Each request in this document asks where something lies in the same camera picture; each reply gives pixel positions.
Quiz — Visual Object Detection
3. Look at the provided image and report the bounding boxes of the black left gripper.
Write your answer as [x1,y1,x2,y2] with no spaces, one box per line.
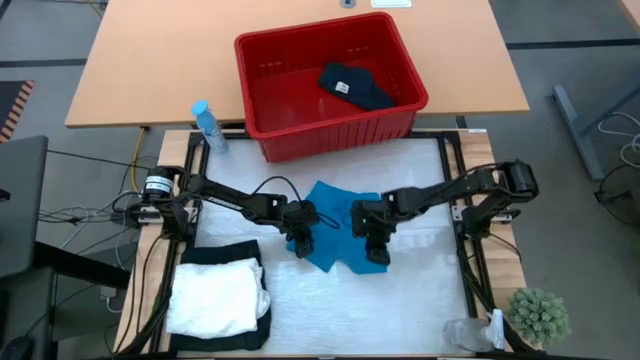
[283,200,317,260]

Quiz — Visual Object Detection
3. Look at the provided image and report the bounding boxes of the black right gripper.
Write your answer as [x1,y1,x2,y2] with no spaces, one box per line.
[366,197,401,267]

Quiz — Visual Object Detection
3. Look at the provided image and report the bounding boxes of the blue garment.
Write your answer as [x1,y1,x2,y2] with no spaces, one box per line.
[286,180,389,275]

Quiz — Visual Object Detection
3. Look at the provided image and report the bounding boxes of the dark denim jeans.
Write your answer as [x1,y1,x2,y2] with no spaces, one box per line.
[169,239,273,352]

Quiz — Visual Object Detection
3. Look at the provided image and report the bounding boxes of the white garment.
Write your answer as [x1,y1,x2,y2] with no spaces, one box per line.
[165,258,271,340]

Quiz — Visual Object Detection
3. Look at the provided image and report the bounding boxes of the dark navy garment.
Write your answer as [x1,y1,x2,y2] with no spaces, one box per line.
[318,62,398,112]

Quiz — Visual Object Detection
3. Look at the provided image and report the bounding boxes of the red plastic laundry bin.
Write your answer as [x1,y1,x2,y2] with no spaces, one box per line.
[233,12,430,164]

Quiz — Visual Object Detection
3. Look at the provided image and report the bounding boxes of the clear spray bottle white trigger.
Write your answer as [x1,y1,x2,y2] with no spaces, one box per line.
[442,309,505,353]

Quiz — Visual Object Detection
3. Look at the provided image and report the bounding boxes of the blue air freshener spray bottle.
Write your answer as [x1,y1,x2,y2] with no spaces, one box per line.
[191,99,230,155]

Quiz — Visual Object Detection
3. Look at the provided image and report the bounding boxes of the small green potted plant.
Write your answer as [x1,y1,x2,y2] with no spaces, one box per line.
[507,287,572,350]

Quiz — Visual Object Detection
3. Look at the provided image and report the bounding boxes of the black side desk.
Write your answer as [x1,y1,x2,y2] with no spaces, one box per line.
[0,242,131,360]

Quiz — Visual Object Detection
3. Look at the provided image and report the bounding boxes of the grey metal desk leg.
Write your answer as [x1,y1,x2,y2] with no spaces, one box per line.
[552,84,640,182]

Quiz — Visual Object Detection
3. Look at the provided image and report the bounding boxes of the orange wooden desk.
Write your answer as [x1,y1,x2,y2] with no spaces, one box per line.
[617,0,640,29]
[64,0,530,129]

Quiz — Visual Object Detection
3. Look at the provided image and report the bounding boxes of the black computer mouse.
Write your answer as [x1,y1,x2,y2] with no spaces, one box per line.
[0,335,34,360]

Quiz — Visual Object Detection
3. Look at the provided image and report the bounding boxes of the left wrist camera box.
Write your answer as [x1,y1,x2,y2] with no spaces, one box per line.
[298,199,321,227]

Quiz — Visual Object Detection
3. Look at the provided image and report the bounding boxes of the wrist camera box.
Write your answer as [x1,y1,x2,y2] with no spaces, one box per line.
[350,199,374,239]
[298,199,321,227]

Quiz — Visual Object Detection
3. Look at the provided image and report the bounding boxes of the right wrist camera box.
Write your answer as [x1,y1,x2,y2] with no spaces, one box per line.
[350,199,374,239]

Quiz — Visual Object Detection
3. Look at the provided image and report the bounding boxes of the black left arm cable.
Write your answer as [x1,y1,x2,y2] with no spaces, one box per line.
[249,174,341,231]

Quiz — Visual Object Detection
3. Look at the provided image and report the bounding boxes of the black metal table frame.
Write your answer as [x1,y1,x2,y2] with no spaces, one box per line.
[117,128,551,360]

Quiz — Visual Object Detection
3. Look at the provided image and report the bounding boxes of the yellow floor cable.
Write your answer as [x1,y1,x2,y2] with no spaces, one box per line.
[130,128,146,194]

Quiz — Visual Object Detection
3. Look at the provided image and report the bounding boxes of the thin black floor cable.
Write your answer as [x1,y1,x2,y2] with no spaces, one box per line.
[47,148,157,171]

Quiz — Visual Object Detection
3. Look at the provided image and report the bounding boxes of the black looped floor cable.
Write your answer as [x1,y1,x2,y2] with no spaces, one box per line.
[593,164,640,230]

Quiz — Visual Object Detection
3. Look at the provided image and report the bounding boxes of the grey cable bundle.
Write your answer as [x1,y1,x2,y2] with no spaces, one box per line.
[37,202,146,226]

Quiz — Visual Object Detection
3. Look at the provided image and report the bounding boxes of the white floor cable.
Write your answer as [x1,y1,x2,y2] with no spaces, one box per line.
[597,110,640,169]

